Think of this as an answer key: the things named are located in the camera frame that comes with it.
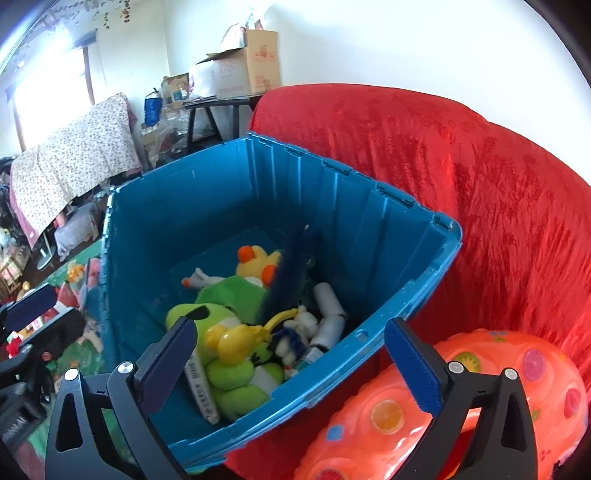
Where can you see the pile of clear plastic bags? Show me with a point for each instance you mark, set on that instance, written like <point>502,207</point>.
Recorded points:
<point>171,134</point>

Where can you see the blue plastic storage bin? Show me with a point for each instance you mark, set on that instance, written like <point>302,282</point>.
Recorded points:
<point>231,194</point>

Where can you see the open cardboard box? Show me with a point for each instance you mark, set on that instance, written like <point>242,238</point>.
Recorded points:
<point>221,74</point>

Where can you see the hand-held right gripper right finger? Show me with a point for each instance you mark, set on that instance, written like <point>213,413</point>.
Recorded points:
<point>413,369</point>

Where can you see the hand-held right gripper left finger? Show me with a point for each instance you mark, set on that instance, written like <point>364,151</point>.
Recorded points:
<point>168,369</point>

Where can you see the small yellow pink plush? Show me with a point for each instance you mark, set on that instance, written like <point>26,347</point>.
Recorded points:
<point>76,272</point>

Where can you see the plastic-wrapped box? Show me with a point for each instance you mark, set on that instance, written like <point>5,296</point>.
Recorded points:
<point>176,90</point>

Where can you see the floral cloth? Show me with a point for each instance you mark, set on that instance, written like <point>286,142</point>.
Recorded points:
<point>78,152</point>

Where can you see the window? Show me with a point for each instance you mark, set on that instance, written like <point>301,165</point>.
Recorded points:
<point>51,87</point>

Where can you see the blue bag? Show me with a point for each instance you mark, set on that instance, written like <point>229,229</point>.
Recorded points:
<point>152,108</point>

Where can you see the yellow plastic toy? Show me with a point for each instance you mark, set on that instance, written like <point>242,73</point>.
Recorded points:
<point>231,341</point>

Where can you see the red plush blanket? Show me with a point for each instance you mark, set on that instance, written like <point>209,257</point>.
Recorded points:
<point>461,184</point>

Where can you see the green patterned desktop cloth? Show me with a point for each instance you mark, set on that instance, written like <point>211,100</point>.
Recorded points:
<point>85,251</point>

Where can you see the orange inflatable fruit-print toy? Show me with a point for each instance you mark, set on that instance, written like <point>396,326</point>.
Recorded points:
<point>369,429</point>

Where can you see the white book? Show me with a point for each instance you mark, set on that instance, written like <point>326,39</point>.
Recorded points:
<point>201,387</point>

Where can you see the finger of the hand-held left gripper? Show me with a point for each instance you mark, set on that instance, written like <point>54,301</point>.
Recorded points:
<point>55,332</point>
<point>32,304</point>

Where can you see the white goose toy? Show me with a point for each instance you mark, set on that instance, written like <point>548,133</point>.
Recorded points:
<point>201,278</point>

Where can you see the white and blue plush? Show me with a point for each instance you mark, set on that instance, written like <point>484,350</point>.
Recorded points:
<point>300,325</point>

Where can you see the black table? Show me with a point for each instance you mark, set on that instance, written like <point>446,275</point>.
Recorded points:
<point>207,104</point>

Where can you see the grey cushion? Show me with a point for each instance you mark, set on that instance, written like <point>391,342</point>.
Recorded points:
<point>76,228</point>

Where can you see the white paper roll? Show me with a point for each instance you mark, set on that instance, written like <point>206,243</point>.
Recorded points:
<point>328,297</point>
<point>328,332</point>

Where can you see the tall cardboard box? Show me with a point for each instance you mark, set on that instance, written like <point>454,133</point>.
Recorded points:
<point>265,60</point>

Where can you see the yellow plush with orange spots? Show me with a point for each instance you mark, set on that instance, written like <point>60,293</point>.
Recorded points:
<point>254,265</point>

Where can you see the green frog plush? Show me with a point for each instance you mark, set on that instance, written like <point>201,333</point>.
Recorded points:
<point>231,295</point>

